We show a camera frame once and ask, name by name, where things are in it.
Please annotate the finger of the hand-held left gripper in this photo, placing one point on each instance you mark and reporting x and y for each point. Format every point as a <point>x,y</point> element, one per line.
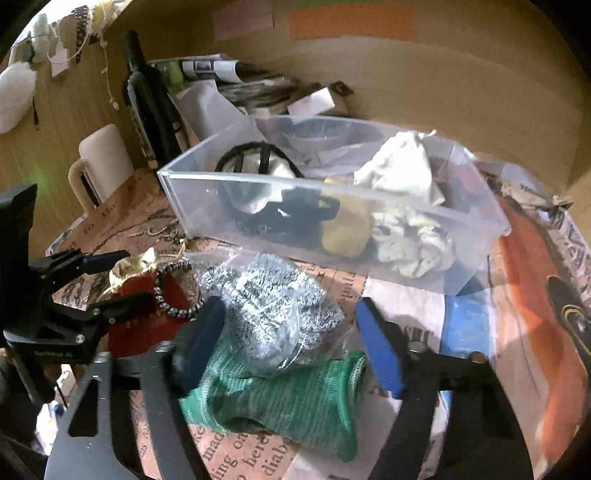
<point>124,305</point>
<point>102,261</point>

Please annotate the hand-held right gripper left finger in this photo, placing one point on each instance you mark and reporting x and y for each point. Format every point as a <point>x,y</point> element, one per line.
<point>202,334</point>

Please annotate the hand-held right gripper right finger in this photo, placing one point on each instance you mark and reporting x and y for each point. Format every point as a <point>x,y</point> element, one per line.
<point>379,350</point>

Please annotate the red and gold pouch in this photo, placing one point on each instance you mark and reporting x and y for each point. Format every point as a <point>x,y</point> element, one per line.
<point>134,337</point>

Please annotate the grey knit item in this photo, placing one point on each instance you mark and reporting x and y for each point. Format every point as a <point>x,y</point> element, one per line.
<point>272,304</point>

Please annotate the green knit sleeve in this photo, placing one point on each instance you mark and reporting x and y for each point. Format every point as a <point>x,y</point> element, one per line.
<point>286,406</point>

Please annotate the clear plastic bin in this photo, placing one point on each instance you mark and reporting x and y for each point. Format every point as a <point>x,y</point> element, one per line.
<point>207,203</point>

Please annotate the white chair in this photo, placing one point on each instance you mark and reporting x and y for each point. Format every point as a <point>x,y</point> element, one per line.
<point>105,157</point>

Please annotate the white patterned cloth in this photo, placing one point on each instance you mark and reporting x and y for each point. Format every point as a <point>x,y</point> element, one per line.
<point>408,242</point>

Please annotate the yellow plush item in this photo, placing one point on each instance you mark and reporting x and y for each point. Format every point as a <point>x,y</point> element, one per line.
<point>347,226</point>

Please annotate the black and white garment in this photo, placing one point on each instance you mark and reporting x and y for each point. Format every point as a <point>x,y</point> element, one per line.
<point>277,203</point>

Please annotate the dark wine bottle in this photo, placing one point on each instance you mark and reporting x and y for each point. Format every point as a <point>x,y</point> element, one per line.
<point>144,92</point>

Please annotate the translucent white bag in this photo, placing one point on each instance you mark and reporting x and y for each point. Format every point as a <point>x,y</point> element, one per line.
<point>207,115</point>

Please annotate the white fluffy item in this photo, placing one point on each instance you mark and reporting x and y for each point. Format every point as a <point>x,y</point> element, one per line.
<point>14,97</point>

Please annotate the stack of newspapers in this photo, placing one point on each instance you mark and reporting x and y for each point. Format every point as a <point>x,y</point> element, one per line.
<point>258,87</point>

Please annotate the white box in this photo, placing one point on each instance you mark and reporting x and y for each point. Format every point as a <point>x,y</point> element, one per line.
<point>310,101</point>

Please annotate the pink paper sheet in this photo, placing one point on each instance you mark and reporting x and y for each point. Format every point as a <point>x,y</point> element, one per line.
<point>242,24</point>

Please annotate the orange paper sheet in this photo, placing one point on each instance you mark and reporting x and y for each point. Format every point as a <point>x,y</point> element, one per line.
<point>351,23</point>

